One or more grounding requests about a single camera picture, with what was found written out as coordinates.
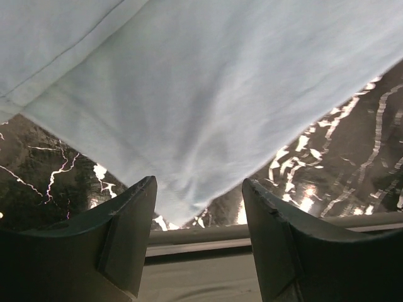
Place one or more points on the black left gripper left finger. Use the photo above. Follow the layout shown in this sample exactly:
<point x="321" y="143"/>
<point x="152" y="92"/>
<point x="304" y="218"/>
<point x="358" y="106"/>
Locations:
<point x="97" y="255"/>

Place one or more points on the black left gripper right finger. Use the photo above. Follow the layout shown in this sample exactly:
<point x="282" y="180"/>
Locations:
<point x="299" y="257"/>

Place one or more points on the grey blue t shirt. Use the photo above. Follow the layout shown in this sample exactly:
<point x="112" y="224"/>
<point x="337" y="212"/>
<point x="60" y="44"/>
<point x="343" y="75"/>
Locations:
<point x="200" y="94"/>

